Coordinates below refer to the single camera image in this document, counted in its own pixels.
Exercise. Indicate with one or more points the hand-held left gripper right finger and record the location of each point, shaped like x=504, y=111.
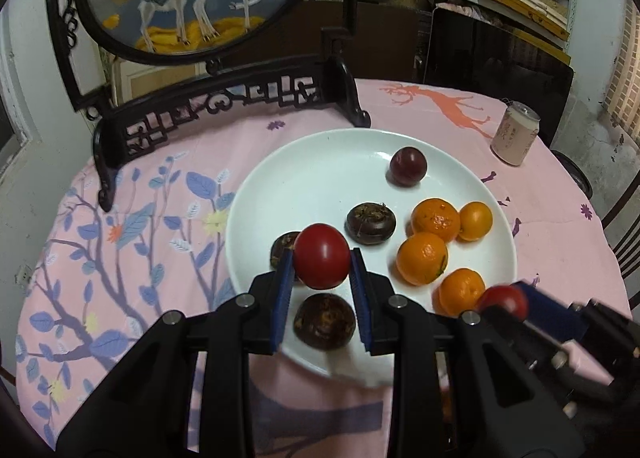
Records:
x=361, y=303

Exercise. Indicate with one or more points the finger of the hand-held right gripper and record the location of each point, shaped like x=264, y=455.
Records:
x=550, y=315
x=537, y=354

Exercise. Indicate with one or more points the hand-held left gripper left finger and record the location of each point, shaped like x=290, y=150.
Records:
x=282, y=298

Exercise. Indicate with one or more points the dark brown water chestnut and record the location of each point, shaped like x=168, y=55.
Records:
x=370, y=223
x=280, y=248
x=325, y=323

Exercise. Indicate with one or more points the red tomato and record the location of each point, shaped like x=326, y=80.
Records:
x=321, y=258
x=502, y=300

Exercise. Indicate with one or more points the orange mandarin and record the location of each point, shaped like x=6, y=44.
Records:
x=435, y=219
x=458, y=291
x=421, y=258

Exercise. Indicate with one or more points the smooth yellow-orange citrus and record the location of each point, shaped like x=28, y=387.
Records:
x=476, y=221

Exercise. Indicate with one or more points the white oval plate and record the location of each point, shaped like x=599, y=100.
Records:
x=325, y=178

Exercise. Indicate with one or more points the large dark red plum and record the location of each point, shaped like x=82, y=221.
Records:
x=408, y=166

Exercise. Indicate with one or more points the dark wooden chair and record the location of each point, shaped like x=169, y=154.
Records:
x=625, y=238

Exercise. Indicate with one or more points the pink printed tablecloth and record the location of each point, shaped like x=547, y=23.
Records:
x=150, y=288

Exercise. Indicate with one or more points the black round stool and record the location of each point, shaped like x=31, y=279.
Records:
x=575, y=173

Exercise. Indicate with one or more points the pale beverage can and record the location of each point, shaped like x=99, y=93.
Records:
x=515, y=136

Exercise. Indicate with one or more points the black flat panel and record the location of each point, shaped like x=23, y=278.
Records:
x=500, y=73

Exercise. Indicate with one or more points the beige framed panel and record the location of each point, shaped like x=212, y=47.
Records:
x=150, y=81

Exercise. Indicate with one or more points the dark brown wooden panel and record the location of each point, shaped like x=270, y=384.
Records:
x=390, y=38

